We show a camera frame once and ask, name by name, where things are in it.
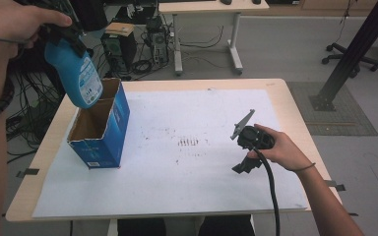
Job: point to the black metal stand post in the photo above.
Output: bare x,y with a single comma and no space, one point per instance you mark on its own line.
354,49

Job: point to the open-sided computer tower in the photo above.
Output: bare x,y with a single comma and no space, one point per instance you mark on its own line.
157,41

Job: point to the brown cardboard packet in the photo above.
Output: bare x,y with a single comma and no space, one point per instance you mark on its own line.
119,29

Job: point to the black computer tower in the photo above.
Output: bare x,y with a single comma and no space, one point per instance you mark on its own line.
119,52

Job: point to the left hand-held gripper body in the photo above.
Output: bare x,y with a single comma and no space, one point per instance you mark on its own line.
64,10

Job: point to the black wrist band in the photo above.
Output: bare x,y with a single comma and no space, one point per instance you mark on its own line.
3,40
303,168

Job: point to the black office chair base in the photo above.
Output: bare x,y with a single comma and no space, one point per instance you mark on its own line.
351,59

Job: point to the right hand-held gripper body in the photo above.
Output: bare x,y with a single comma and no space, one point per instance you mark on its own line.
254,136

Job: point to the black computer mouse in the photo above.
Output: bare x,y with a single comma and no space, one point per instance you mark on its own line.
226,1
256,1

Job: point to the person's left hand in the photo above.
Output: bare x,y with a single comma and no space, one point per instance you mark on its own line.
13,23

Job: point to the grey floor mat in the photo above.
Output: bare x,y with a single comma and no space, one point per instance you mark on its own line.
341,114

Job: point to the white desk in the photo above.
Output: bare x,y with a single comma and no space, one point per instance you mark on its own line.
206,8

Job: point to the blue cardboard box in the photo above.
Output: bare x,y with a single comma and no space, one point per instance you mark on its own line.
110,137

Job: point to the person's right hand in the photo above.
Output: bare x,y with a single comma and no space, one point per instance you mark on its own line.
285,149

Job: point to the blue spray bottle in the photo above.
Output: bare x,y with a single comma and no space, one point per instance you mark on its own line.
78,78

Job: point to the white paper sheet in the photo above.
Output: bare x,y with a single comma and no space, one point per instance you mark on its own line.
193,183

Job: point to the grey tape strip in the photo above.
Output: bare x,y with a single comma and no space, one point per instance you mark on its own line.
336,186
29,171

